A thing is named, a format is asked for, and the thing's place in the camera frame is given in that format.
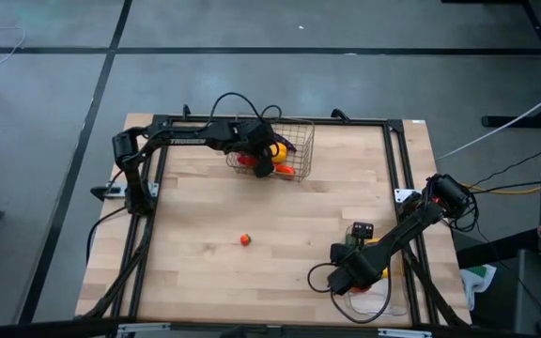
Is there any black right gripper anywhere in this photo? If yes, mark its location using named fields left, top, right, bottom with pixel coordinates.
left=327, top=241, right=384, bottom=296

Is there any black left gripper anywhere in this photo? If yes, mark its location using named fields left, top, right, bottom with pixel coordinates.
left=240, top=120, right=278, bottom=179

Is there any yellow bell pepper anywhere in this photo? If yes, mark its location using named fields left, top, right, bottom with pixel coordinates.
left=270, top=141, right=290, bottom=165

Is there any metal wire basket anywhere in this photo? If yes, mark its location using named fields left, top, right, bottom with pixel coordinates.
left=224, top=118, right=317, bottom=183

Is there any clear plastic bin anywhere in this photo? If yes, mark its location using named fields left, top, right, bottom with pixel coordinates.
left=343, top=223, right=410, bottom=316

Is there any white and green cloth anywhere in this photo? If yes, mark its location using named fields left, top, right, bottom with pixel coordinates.
left=460, top=264, right=498, bottom=311

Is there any black stand bar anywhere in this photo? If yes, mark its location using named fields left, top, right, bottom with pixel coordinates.
left=456, top=228, right=541, bottom=269

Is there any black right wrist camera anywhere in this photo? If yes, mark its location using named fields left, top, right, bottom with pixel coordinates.
left=350, top=221, right=375, bottom=248

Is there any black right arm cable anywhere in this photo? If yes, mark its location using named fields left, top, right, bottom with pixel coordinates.
left=306, top=261, right=393, bottom=325

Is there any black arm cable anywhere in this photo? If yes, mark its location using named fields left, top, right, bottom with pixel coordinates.
left=208, top=91, right=284, bottom=124
left=306, top=261, right=393, bottom=325

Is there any black cable bundle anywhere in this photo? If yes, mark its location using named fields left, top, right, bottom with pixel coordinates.
left=82, top=210, right=157, bottom=320
left=399, top=220, right=470, bottom=328

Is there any silver frame bracket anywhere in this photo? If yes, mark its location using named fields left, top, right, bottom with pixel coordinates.
left=116, top=322, right=172, bottom=338
left=377, top=328, right=434, bottom=338

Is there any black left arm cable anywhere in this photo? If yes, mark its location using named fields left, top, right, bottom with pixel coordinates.
left=208, top=91, right=284, bottom=124

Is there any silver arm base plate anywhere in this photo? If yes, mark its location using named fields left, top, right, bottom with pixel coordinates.
left=394, top=188, right=423, bottom=204
left=90, top=181, right=161, bottom=202

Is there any black aluminium rig frame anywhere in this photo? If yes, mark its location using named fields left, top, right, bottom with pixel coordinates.
left=76, top=105, right=471, bottom=338

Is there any yellow cable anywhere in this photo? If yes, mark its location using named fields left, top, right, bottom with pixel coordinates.
left=457, top=182, right=541, bottom=196

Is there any black floor cable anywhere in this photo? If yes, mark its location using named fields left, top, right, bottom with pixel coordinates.
left=481, top=177, right=541, bottom=195
left=467, top=150, right=541, bottom=189

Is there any thin black cable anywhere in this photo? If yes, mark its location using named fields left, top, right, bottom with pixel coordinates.
left=85, top=205, right=129, bottom=265

